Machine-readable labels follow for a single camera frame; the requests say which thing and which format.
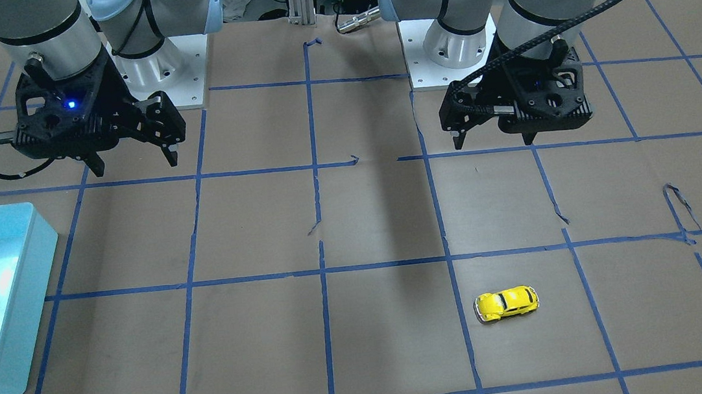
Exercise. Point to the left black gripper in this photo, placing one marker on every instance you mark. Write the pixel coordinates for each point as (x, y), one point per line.
(488, 86)

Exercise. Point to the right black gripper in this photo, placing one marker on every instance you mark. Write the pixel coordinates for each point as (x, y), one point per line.
(115, 91)

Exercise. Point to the yellow toy beetle car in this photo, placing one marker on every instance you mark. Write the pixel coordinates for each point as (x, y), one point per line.
(492, 306)

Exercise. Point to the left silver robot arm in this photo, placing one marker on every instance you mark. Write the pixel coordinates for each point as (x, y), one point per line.
(523, 27)

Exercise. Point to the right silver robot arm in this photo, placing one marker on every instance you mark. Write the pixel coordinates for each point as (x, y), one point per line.
(70, 35)

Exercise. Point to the silver metal cylinder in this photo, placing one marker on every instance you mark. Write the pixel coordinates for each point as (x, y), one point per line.
(357, 21)

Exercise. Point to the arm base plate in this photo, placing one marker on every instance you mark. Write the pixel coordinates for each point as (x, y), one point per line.
(435, 56)
(182, 78)

